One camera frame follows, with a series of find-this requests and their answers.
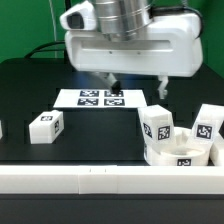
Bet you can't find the white marker sheet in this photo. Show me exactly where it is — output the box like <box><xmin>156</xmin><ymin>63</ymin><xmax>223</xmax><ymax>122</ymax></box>
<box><xmin>54</xmin><ymin>89</ymin><xmax>146</xmax><ymax>108</ymax></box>

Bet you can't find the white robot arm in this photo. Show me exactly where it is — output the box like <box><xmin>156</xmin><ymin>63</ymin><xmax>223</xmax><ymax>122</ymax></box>
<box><xmin>60</xmin><ymin>0</ymin><xmax>203</xmax><ymax>98</ymax></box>

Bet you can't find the white front fence bar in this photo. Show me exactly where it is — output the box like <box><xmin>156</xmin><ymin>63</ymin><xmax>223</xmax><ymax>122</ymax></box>
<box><xmin>0</xmin><ymin>165</ymin><xmax>224</xmax><ymax>195</ymax></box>

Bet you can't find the white object at left edge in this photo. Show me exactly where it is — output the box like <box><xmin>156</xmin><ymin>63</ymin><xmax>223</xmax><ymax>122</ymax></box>
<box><xmin>0</xmin><ymin>120</ymin><xmax>3</xmax><ymax>140</ymax></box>

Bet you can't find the white right fence bar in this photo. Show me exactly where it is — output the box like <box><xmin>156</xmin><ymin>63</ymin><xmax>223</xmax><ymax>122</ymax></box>
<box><xmin>210</xmin><ymin>135</ymin><xmax>224</xmax><ymax>167</ymax></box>

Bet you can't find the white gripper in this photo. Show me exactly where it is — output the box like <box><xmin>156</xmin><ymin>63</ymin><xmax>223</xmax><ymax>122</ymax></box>
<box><xmin>65</xmin><ymin>13</ymin><xmax>203</xmax><ymax>99</ymax></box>

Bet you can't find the white fence bar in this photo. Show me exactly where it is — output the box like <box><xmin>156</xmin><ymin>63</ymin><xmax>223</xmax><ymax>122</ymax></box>
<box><xmin>0</xmin><ymin>165</ymin><xmax>224</xmax><ymax>195</ymax></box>
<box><xmin>210</xmin><ymin>135</ymin><xmax>224</xmax><ymax>167</ymax></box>

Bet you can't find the black cable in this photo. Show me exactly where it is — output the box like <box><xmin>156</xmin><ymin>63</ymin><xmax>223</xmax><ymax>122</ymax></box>
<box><xmin>23</xmin><ymin>41</ymin><xmax>68</xmax><ymax>60</ymax></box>

